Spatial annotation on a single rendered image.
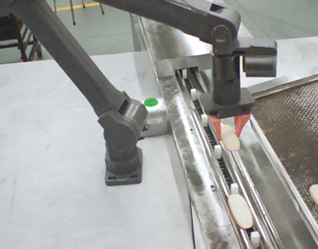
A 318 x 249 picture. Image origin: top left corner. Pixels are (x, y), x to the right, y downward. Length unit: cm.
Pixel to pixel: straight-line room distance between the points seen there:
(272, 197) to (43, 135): 65
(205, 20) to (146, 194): 42
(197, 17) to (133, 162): 39
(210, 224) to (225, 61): 31
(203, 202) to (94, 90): 33
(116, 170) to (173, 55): 48
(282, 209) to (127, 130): 36
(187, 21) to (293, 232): 46
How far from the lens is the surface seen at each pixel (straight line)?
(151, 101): 120
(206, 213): 93
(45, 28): 97
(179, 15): 86
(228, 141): 98
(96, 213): 102
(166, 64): 140
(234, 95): 92
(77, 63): 97
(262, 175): 108
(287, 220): 98
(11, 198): 113
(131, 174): 108
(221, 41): 85
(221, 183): 101
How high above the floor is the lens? 151
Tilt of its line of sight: 34 degrees down
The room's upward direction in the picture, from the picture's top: 6 degrees counter-clockwise
